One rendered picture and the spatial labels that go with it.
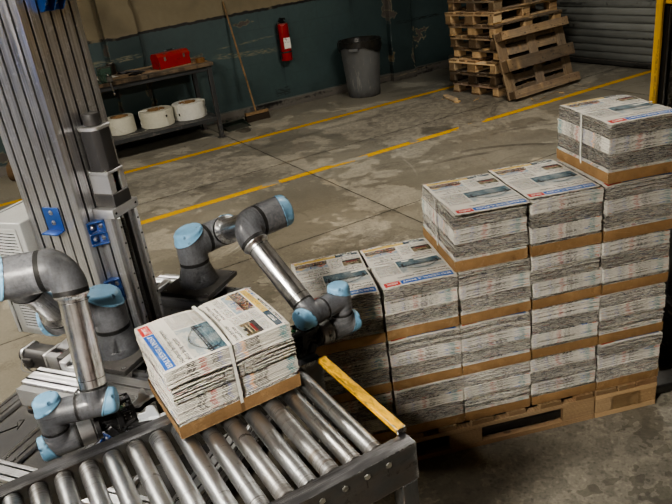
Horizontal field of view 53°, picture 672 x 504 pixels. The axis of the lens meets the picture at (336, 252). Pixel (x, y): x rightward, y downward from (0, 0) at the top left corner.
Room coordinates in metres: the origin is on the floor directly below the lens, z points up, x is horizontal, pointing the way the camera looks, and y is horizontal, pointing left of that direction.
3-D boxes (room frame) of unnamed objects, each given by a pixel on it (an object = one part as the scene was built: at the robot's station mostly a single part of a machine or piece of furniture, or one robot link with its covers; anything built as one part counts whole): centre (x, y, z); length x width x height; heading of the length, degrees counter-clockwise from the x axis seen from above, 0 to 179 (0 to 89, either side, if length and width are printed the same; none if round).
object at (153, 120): (7.97, 2.09, 0.55); 1.80 x 0.70 x 1.09; 118
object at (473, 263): (2.38, -0.54, 0.86); 0.38 x 0.29 x 0.04; 8
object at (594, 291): (2.36, -0.41, 0.40); 1.16 x 0.38 x 0.51; 98
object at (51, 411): (1.54, 0.82, 0.90); 0.11 x 0.08 x 0.11; 99
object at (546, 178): (2.43, -0.82, 1.06); 0.37 x 0.28 x 0.01; 9
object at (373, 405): (1.58, -0.01, 0.81); 0.43 x 0.03 x 0.02; 28
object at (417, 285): (2.36, -0.41, 0.42); 1.17 x 0.39 x 0.83; 98
